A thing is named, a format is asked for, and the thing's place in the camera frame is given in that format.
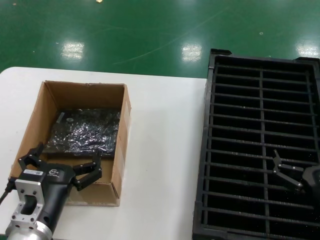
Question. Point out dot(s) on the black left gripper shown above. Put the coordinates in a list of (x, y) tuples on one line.
[(58, 185)]

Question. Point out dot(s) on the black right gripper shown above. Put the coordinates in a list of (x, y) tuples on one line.
[(313, 178)]

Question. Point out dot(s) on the grey antistatic bag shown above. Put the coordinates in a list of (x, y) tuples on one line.
[(85, 132)]

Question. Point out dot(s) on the brown cardboard box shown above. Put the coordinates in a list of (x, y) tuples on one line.
[(82, 96)]

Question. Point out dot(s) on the black slotted plastic container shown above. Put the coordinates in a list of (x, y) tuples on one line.
[(207, 125)]

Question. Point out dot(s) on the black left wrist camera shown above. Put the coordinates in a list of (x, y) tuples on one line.
[(32, 172)]

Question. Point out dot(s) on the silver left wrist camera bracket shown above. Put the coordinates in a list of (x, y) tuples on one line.
[(27, 185)]

